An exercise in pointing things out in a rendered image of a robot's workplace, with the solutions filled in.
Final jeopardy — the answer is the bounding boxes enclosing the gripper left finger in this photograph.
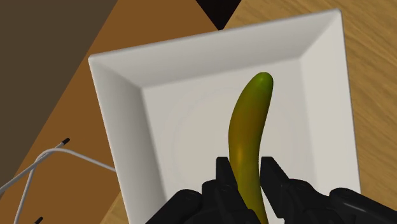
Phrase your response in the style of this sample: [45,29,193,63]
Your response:
[145,156,261,224]

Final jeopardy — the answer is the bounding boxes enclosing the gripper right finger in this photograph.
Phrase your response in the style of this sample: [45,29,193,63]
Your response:
[260,156,397,224]

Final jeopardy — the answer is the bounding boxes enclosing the green yellow banana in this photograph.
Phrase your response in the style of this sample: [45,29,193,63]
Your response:
[228,71,274,224]

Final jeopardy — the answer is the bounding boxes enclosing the white wire frame chair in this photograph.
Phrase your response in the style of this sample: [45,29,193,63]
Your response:
[0,137,117,224]

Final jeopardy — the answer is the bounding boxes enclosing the white square plate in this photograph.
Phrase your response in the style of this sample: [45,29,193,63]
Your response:
[88,8,361,224]

